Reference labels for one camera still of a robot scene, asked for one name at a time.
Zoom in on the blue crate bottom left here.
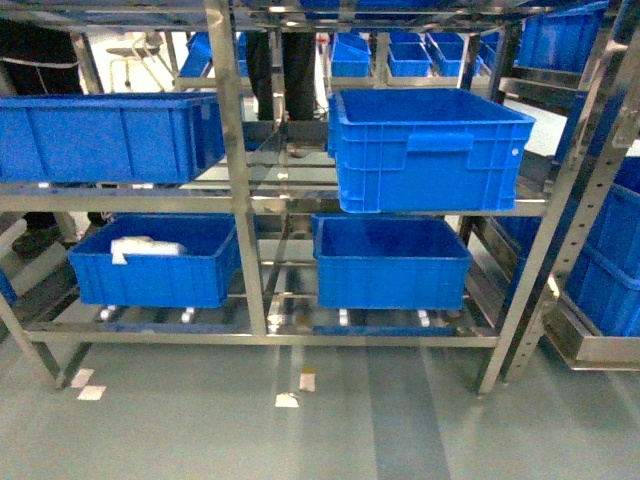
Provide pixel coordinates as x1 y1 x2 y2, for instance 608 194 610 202
69 213 241 308

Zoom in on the blue crate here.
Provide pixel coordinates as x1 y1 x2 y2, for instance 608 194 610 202
312 214 472 310
328 88 535 213
1 92 225 184
69 213 241 308

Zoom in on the steel shelf rack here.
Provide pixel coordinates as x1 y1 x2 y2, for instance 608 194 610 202
0 0 621 396

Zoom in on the blue crate top left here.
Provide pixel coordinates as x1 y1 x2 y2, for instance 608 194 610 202
1 92 225 184

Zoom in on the blue crates right rack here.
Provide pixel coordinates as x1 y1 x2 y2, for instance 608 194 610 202
565 157 639 337

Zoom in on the blue crate bottom right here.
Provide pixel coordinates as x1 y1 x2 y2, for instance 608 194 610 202
312 214 472 310

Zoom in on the blue crate top right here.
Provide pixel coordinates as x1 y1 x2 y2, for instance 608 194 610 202
328 88 535 213

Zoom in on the white item in crate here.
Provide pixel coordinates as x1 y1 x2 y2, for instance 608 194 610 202
110 236 186 265

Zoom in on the steel rack right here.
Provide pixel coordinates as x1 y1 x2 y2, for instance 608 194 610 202
500 1 639 382

